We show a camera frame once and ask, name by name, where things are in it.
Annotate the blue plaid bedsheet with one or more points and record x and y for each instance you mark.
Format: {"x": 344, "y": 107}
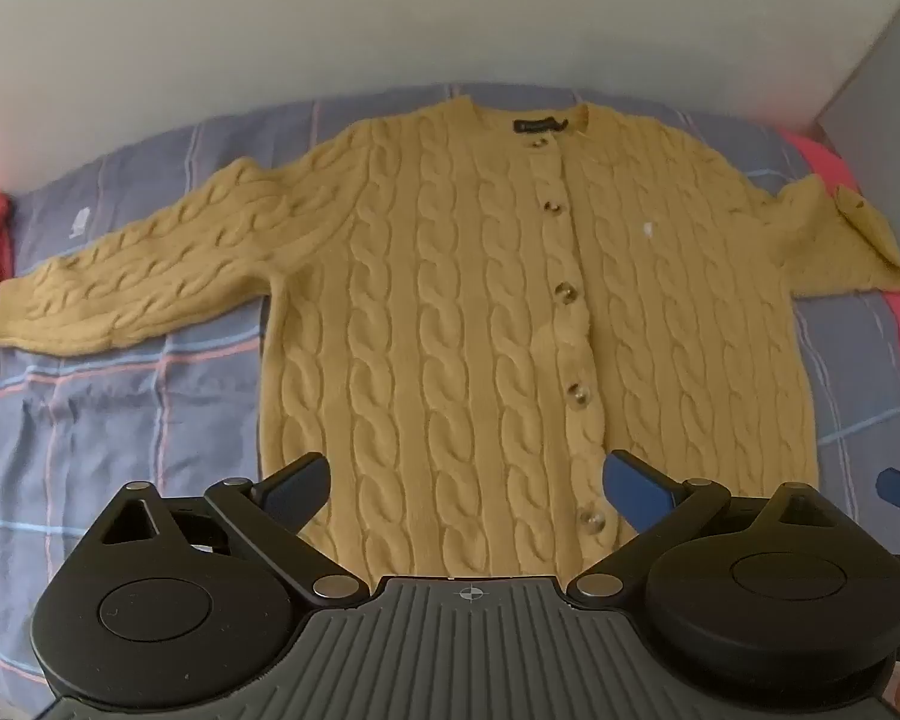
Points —
{"x": 120, "y": 420}

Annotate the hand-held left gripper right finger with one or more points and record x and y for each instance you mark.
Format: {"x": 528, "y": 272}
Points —
{"x": 636, "y": 493}

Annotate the grey panel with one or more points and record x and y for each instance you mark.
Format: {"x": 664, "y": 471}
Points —
{"x": 881, "y": 112}

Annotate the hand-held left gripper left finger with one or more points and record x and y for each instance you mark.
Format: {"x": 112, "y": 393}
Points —
{"x": 300, "y": 481}

